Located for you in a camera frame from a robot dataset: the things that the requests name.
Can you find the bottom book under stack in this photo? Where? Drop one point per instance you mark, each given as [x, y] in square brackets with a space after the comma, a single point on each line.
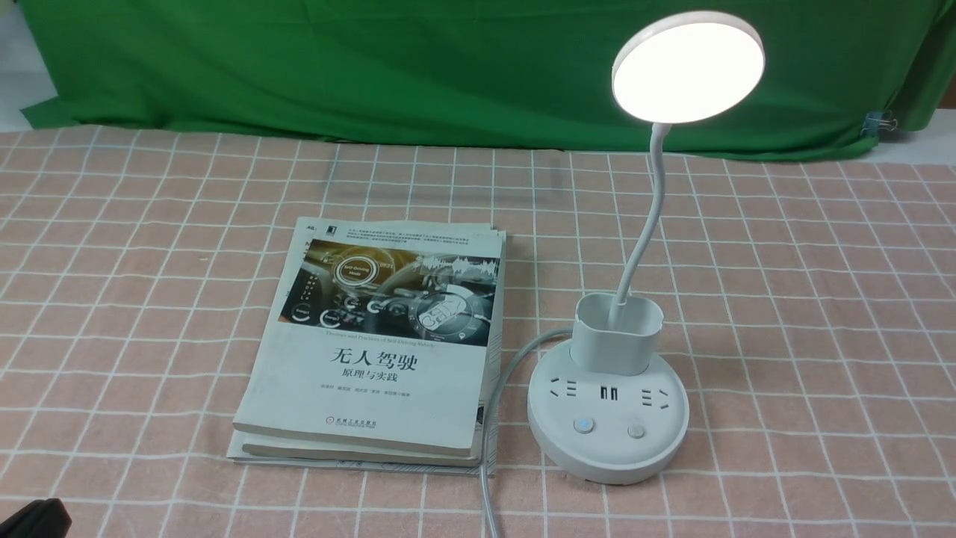
[358, 461]

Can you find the top book autonomous driving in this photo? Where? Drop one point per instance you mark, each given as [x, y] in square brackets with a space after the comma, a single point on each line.
[373, 373]

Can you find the pink checkered tablecloth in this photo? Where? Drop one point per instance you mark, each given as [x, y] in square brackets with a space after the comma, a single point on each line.
[809, 310]

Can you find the green backdrop cloth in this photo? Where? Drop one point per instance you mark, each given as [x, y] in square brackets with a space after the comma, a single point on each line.
[517, 74]

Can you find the blue binder clip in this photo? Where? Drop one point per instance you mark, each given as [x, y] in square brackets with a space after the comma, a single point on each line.
[878, 121]

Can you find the black object at corner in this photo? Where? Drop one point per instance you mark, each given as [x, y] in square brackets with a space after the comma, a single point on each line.
[40, 518]

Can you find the white desk lamp with sockets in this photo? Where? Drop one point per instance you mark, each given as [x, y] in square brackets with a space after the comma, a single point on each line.
[604, 405]

